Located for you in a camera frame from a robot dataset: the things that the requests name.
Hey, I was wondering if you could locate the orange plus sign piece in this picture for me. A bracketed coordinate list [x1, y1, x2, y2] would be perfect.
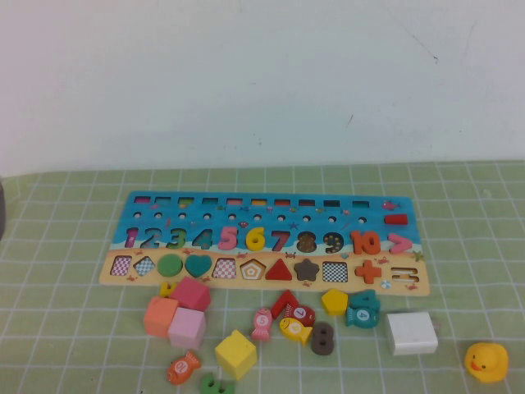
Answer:
[354, 260, 382, 285]

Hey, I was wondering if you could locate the white rectangular block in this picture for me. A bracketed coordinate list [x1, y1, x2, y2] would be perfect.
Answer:
[385, 311, 439, 356]

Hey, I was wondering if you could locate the brown number eight piece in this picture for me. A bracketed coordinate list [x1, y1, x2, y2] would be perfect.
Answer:
[310, 322, 336, 356]

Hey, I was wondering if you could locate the green checked tablecloth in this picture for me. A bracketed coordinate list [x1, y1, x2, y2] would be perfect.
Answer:
[0, 159, 525, 394]

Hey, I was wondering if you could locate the yellow wooden cube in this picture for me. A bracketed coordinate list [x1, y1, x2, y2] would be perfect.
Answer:
[214, 329, 258, 381]

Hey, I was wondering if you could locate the orange fish numbered ten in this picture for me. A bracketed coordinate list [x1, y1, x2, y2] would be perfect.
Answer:
[167, 350, 202, 386]

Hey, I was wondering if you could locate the red triangle piece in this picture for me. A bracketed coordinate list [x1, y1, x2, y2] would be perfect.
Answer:
[264, 259, 293, 282]

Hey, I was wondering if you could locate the teal heart piece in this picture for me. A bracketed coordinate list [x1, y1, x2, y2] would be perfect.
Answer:
[184, 254, 213, 279]

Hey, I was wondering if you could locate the green circle piece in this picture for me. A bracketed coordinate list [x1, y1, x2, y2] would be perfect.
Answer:
[157, 254, 184, 278]

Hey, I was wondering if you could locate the red number seven piece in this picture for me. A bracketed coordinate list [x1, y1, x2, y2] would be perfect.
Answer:
[270, 289, 303, 320]

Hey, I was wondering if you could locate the colourful number shape puzzle board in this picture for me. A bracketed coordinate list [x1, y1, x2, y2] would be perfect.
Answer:
[98, 190, 431, 297]

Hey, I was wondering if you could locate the yellow fish numbered six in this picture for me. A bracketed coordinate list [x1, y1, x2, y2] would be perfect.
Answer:
[279, 317, 313, 346]

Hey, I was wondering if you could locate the yellow pentagon piece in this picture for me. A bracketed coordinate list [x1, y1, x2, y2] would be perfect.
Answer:
[321, 288, 349, 316]

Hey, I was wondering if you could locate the yellow number six piece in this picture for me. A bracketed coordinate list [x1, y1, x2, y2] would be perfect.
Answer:
[244, 227, 267, 251]

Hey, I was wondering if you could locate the pink fish numbered five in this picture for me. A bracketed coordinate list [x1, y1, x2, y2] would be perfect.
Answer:
[250, 308, 272, 341]

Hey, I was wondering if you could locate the orange number ten piece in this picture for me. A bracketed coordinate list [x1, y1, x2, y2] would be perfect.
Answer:
[349, 230, 381, 256]

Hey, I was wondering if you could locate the magenta wooden cube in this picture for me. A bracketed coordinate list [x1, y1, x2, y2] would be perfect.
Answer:
[170, 276, 212, 312]

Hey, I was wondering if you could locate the pink greater-than sign piece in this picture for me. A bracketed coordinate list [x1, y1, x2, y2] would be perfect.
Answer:
[387, 232, 413, 254]

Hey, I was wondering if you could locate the green number three piece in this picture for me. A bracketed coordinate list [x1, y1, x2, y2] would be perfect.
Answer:
[166, 227, 186, 250]

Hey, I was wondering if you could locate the teal number four piece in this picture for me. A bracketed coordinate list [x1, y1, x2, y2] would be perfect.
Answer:
[349, 289, 381, 313]

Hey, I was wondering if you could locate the pink number five piece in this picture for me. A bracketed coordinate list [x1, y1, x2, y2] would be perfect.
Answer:
[217, 226, 240, 251]

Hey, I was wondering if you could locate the orange wooden cube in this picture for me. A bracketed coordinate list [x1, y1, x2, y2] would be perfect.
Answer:
[143, 295, 180, 339]

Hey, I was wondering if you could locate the yellow rubber duck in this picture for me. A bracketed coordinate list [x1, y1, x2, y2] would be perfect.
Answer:
[463, 342, 509, 384]

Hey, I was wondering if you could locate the brown star piece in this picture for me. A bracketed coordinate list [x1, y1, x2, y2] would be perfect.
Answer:
[293, 258, 321, 283]

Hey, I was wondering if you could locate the red fish numbered seven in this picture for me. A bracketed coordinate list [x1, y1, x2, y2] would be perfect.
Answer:
[288, 305, 317, 326]

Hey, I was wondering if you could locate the light pink wooden cube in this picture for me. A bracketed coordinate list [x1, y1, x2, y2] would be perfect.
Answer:
[167, 307, 207, 351]

